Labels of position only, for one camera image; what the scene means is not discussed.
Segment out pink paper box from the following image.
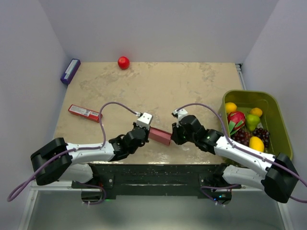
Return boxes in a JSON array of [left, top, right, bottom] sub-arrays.
[[149, 127, 172, 146]]

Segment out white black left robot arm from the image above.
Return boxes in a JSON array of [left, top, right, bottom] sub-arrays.
[[30, 121, 150, 186]]

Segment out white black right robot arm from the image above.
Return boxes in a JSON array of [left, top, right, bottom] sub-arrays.
[[171, 110, 298, 203]]

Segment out yellow lemon upper left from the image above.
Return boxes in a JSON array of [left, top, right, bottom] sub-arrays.
[[225, 102, 237, 114]]

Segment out red dragon fruit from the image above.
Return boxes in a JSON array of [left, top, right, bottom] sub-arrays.
[[227, 111, 246, 135]]

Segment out red rectangular carton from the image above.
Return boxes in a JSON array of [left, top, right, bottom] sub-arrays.
[[68, 104, 103, 123]]

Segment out dark purple grapes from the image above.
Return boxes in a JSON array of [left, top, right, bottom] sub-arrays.
[[231, 128, 270, 148]]

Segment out green pear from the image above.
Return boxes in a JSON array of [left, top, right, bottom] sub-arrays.
[[245, 114, 260, 132]]

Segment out orange fruit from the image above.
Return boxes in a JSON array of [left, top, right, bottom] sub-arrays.
[[249, 107, 263, 117]]

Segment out red apple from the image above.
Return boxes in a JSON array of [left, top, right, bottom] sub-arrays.
[[118, 56, 130, 69]]

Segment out green plastic bin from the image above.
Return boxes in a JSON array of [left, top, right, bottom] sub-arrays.
[[218, 90, 293, 159]]

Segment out purple rectangular carton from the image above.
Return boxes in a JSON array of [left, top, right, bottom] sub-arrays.
[[60, 58, 81, 85]]

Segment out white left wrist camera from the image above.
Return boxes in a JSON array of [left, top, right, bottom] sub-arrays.
[[136, 113, 153, 129]]

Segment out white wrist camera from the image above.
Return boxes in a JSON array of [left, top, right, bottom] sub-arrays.
[[171, 109, 189, 127], [136, 113, 153, 129]]

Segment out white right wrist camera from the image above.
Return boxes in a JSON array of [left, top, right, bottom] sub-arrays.
[[171, 109, 189, 127]]

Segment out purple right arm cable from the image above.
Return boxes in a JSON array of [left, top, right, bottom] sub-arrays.
[[172, 103, 307, 204]]

